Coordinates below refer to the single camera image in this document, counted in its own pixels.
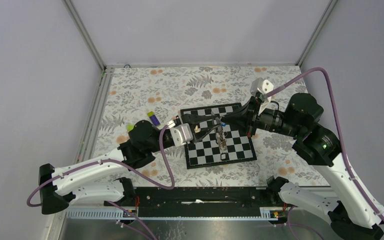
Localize black white chessboard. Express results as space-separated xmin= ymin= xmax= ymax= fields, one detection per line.
xmin=180 ymin=102 xmax=257 ymax=169

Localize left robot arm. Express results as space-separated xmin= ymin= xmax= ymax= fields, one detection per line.
xmin=31 ymin=114 xmax=225 ymax=215

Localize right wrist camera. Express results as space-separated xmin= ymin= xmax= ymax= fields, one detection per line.
xmin=250 ymin=77 xmax=274 ymax=115

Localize purple green toy brick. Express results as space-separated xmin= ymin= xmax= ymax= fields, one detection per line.
xmin=147 ymin=111 xmax=161 ymax=127

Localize black key tag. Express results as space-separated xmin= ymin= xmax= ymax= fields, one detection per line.
xmin=220 ymin=152 xmax=229 ymax=161

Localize floral table cloth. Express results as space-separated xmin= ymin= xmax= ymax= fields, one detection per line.
xmin=92 ymin=66 xmax=327 ymax=187

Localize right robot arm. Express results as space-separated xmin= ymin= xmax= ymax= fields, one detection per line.
xmin=221 ymin=93 xmax=384 ymax=240

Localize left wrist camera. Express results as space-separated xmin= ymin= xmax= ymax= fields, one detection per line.
xmin=167 ymin=120 xmax=194 ymax=147

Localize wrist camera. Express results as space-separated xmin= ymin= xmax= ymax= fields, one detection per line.
xmin=250 ymin=77 xmax=274 ymax=115
xmin=167 ymin=120 xmax=194 ymax=147

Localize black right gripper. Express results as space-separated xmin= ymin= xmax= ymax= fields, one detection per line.
xmin=220 ymin=95 xmax=304 ymax=138

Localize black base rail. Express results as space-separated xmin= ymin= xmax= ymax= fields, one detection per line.
xmin=115 ymin=186 xmax=289 ymax=218

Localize beige chess pawn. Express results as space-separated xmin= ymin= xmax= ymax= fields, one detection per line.
xmin=194 ymin=125 xmax=201 ymax=133

